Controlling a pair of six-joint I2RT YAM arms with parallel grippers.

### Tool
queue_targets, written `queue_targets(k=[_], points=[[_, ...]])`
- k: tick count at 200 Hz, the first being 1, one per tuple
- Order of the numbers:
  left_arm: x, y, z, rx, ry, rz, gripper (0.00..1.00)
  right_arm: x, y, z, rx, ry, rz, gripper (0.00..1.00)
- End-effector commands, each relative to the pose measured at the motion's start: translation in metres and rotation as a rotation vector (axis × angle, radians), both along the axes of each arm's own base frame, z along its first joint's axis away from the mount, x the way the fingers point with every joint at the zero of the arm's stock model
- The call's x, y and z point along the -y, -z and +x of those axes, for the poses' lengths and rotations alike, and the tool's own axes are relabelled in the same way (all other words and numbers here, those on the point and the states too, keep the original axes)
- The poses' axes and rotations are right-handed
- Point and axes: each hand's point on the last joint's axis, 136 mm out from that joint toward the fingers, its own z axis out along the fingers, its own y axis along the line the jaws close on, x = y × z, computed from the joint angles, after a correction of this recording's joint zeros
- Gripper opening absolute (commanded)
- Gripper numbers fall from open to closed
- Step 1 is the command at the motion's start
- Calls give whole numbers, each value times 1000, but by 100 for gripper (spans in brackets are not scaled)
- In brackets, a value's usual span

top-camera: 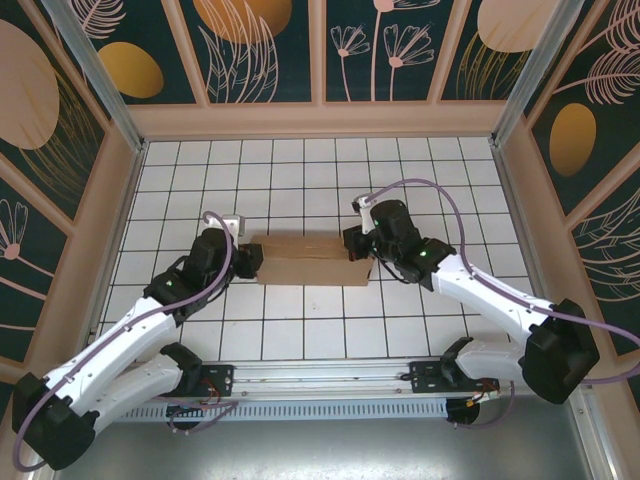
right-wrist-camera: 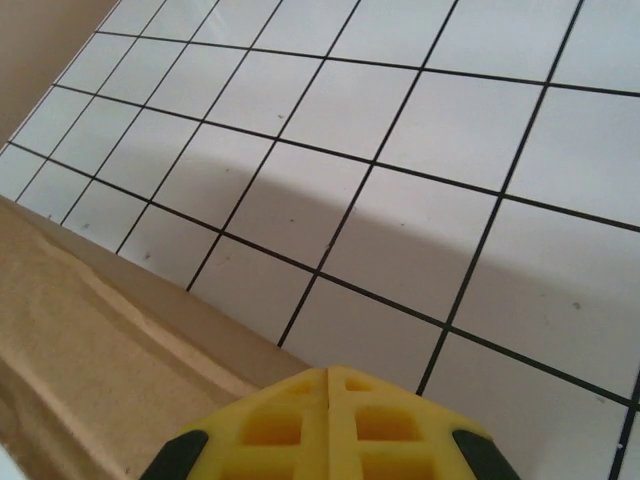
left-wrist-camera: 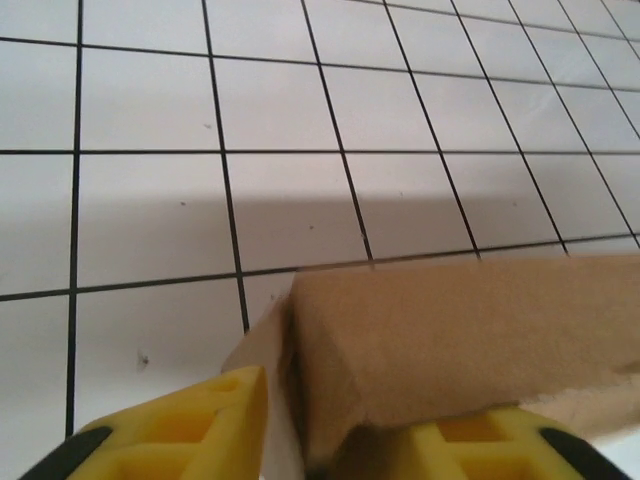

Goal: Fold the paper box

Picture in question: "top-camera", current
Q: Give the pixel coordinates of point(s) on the brown cardboard paper box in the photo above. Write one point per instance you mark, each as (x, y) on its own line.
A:
(310, 265)

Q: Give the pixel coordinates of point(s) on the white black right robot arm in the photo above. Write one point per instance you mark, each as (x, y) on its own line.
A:
(490, 295)

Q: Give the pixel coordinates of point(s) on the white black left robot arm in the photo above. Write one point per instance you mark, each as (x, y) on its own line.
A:
(115, 340)

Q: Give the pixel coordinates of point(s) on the grey metal sheet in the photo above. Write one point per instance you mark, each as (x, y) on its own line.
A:
(325, 450)

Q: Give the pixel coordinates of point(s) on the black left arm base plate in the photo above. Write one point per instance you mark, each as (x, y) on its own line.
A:
(222, 380)

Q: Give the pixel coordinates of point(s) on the thin aluminium side rail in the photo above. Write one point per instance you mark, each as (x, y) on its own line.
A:
(134, 175)
(504, 175)

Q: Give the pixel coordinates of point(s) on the long aluminium mounting rail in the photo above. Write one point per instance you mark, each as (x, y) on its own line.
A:
(325, 375)

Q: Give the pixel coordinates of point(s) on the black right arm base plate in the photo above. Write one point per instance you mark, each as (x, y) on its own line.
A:
(425, 380)

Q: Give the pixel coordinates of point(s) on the aluminium frame post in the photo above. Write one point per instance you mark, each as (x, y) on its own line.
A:
(100, 85)
(530, 75)

